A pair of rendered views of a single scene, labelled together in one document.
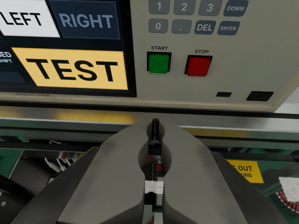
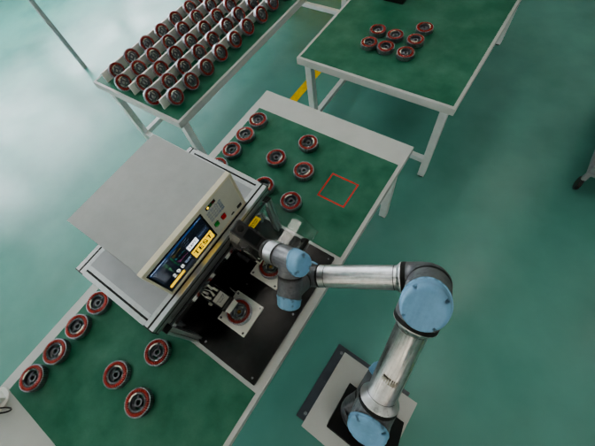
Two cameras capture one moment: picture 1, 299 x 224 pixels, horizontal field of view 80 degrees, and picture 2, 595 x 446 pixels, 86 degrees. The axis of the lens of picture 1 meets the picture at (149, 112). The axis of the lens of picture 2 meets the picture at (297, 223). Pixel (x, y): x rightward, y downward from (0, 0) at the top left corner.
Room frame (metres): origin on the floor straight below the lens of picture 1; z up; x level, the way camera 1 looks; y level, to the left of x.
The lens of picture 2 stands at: (-0.49, 0.22, 2.18)
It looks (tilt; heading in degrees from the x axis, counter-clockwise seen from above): 62 degrees down; 315
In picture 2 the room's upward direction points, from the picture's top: 15 degrees counter-clockwise
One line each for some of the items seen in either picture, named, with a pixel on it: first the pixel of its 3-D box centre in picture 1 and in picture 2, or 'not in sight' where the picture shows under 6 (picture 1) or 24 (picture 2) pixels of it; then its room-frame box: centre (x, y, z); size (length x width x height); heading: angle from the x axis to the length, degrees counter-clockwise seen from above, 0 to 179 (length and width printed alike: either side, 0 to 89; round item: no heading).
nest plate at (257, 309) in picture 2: not in sight; (241, 312); (0.02, 0.20, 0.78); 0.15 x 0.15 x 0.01; 88
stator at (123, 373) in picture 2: not in sight; (117, 374); (0.35, 0.69, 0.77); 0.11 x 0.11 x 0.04
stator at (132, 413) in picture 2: not in sight; (139, 402); (0.19, 0.71, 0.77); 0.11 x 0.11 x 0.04
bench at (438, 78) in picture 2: not in sight; (418, 48); (0.12, -2.30, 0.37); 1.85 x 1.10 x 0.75; 88
